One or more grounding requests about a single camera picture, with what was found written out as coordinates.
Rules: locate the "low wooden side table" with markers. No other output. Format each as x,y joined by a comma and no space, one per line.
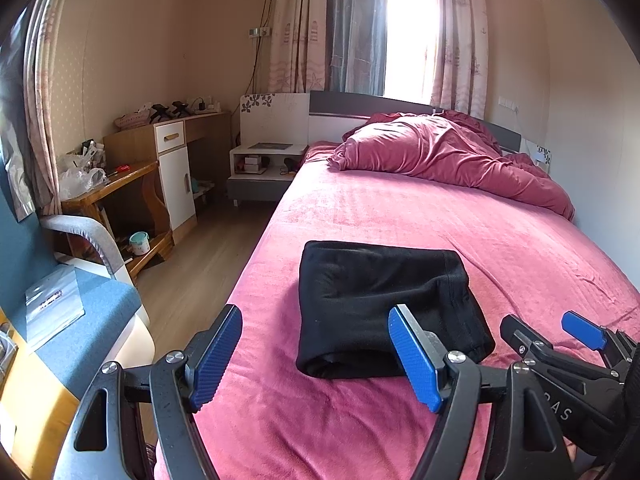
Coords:
130,202

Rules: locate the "blue cushioned armchair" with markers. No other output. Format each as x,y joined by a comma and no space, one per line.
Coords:
41,390

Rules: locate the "teal white cup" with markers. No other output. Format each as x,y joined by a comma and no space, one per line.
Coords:
139,243

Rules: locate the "clear plastic sleeve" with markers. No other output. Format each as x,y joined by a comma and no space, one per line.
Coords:
52,304

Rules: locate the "black pants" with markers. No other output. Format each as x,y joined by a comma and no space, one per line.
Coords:
346,291

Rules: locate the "pink left side curtain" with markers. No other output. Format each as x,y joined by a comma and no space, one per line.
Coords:
27,146

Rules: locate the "dark grey bed headboard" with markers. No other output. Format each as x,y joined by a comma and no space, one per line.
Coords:
332,114

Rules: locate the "pink crumpled duvet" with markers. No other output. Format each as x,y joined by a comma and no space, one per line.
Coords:
451,148

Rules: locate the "white bedside nightstand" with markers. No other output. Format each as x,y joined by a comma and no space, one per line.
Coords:
273,140

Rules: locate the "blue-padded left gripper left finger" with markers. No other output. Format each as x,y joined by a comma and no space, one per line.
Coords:
208,355

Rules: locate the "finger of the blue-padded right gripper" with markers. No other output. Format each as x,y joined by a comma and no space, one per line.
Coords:
525,344
614,346

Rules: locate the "pink patterned window curtain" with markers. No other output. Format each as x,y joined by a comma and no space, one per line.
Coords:
433,52

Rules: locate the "white plastic bag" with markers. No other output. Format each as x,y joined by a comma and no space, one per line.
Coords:
80,174

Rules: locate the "wooden desk with white drawers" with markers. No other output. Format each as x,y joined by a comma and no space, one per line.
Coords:
188,150

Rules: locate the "pink bed sheet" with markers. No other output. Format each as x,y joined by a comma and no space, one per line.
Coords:
314,389

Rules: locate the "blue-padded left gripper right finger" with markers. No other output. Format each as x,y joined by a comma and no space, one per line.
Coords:
424,358

